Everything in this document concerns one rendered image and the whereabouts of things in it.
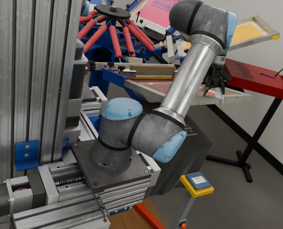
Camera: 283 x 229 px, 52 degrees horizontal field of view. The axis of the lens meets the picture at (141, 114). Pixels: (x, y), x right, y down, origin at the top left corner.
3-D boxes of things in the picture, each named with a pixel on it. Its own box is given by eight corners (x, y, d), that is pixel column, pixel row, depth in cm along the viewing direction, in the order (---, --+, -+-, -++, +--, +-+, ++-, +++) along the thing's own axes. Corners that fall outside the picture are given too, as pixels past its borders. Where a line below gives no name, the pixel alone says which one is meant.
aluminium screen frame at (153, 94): (251, 102, 166) (253, 95, 165) (169, 107, 136) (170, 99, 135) (171, 77, 230) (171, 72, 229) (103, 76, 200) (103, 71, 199)
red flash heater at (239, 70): (272, 80, 299) (278, 70, 293) (290, 102, 260) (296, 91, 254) (216, 66, 293) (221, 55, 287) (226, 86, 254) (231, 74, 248)
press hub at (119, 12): (113, 141, 312) (144, 17, 241) (77, 145, 291) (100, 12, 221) (100, 119, 339) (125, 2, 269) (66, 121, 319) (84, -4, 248)
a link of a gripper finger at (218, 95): (214, 106, 144) (209, 88, 146) (222, 105, 147) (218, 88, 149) (218, 104, 141) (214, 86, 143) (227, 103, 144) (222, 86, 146)
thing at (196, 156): (192, 188, 206) (215, 142, 184) (137, 202, 183) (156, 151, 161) (190, 185, 208) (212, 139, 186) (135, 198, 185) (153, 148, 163)
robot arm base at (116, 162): (99, 177, 92) (104, 155, 87) (82, 147, 102) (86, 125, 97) (138, 168, 101) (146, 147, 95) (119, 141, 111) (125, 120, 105)
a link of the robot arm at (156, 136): (131, 148, 96) (200, 13, 104) (171, 169, 93) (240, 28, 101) (123, 143, 85) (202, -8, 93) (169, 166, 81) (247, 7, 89)
